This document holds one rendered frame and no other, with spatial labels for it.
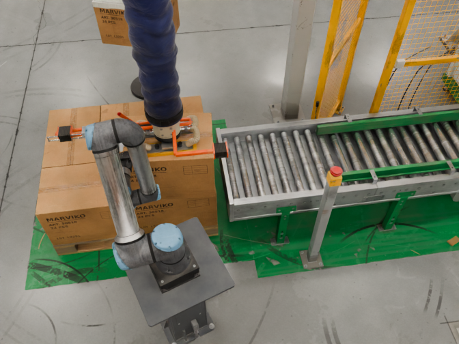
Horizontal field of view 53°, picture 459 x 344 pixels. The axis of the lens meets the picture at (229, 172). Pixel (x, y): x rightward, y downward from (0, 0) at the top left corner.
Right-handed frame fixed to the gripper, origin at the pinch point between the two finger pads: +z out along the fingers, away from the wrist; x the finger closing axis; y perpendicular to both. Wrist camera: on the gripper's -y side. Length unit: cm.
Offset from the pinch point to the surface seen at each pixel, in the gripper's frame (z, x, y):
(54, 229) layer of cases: -5, -73, -57
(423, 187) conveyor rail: -15, -55, 198
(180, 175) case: -4.9, -27.4, 33.3
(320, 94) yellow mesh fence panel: 58, -28, 139
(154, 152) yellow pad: 1.0, -10.6, 19.3
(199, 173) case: -6, -26, 45
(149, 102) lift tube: 7.0, 24.3, 21.2
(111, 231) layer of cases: -5, -83, -20
